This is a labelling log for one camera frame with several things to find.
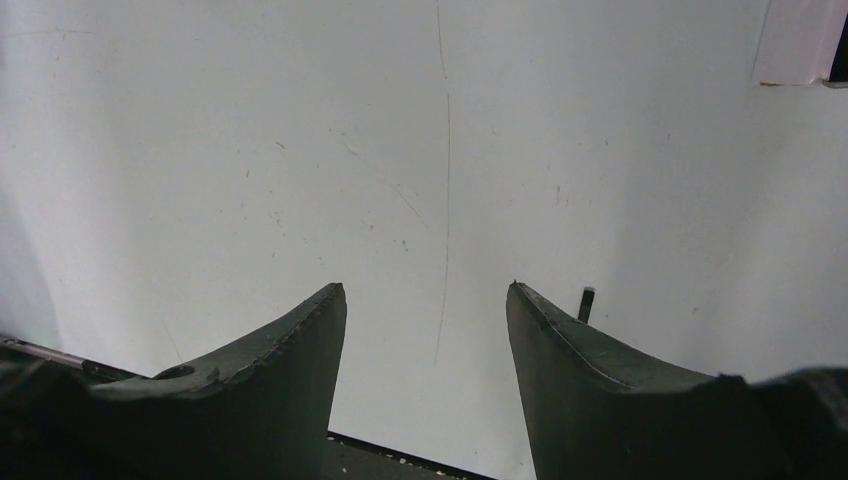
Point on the white storage box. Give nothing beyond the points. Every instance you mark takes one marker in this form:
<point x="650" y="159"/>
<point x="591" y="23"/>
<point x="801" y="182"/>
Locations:
<point x="799" y="42"/>

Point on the black cleaning brush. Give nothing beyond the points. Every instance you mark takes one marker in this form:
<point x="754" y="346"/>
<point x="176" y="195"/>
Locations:
<point x="586" y="304"/>

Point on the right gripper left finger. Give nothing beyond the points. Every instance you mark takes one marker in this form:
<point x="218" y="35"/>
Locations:
<point x="255" y="408"/>

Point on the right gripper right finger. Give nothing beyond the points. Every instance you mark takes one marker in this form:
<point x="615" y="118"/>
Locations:
<point x="597" y="408"/>

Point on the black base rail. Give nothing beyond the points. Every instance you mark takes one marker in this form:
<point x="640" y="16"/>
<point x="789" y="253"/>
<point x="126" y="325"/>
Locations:
<point x="344" y="458"/>

